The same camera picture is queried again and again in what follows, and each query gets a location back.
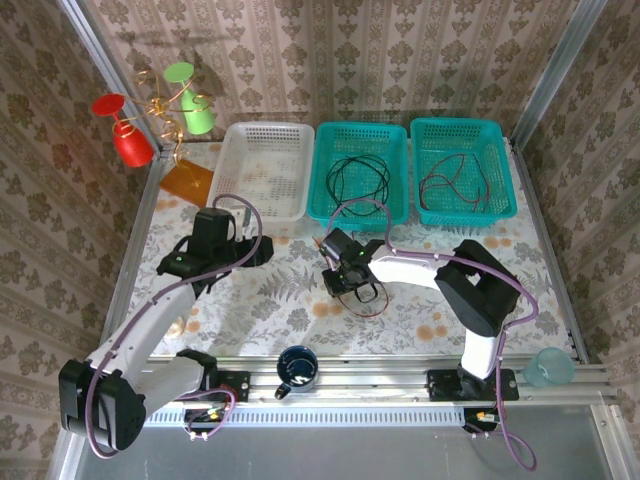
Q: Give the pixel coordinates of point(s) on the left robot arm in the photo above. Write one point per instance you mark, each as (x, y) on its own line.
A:
(145, 320)

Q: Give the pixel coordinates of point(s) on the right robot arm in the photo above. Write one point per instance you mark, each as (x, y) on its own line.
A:
(410, 270)

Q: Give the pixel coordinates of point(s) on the white plastic basket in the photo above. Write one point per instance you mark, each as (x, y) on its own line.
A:
(262, 170)

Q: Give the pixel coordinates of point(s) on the dark blue mug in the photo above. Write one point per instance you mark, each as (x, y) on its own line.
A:
(297, 370)

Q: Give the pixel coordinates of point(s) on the teal plastic basket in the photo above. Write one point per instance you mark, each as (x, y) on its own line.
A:
(462, 135)
(357, 140)

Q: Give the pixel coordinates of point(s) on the red plastic wine glass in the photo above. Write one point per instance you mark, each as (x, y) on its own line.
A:
(132, 145)

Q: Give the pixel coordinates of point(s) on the green plastic wine glass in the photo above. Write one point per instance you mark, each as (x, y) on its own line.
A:
(197, 117)

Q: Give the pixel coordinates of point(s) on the grey metal panel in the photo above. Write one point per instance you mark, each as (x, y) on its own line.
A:
(325, 455)

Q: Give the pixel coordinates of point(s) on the translucent teal cup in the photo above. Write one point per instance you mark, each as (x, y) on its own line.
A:
(550, 367)

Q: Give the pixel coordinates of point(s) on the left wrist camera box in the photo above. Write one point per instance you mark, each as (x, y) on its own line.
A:
(242, 225)

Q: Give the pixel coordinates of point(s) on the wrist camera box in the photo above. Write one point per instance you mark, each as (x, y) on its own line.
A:
(332, 242)
(242, 225)

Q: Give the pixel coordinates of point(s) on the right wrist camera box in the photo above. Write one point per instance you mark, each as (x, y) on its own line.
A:
(332, 242)

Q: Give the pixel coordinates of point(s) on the aluminium mounting rail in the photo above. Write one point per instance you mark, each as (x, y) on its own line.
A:
(375, 380)

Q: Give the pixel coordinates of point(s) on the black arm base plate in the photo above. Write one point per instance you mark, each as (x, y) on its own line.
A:
(440, 385)
(240, 385)

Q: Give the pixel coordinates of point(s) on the aluminium frame post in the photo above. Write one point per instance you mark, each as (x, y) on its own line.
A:
(105, 65)
(560, 65)

